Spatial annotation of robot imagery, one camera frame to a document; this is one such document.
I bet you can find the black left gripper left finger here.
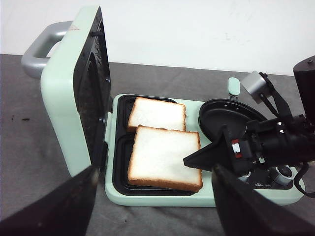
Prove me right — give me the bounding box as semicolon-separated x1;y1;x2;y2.
0;165;99;236

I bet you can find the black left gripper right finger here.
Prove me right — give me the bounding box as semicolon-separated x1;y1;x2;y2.
212;165;315;236

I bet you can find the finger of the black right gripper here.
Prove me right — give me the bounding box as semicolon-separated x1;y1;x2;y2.
183;125;235;172

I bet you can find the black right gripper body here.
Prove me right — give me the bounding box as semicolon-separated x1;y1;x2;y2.
227;114;315;174

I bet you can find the white bread slice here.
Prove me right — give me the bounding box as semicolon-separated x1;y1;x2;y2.
127;125;203;192
127;97;186;132

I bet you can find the breakfast maker hinged lid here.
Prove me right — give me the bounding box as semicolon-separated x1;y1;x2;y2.
21;5;112;176

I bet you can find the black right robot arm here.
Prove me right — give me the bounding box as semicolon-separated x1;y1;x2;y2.
184;57;315;176

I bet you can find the mint green breakfast maker base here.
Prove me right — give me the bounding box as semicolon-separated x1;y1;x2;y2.
104;94;302;207

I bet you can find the left silver control knob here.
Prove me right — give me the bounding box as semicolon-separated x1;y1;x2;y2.
238;171;251;184

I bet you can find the silver control knob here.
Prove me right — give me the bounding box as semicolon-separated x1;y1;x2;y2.
269;166;293;186
238;171;251;184

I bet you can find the right silver control knob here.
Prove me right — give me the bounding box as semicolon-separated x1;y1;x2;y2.
269;166;293;186

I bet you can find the small black frying pan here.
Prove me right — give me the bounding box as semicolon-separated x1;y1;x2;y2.
198;77;268;145

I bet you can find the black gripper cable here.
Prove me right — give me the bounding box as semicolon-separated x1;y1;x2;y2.
292;162;315;199

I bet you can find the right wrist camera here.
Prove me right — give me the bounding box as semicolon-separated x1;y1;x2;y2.
241;71;271;104

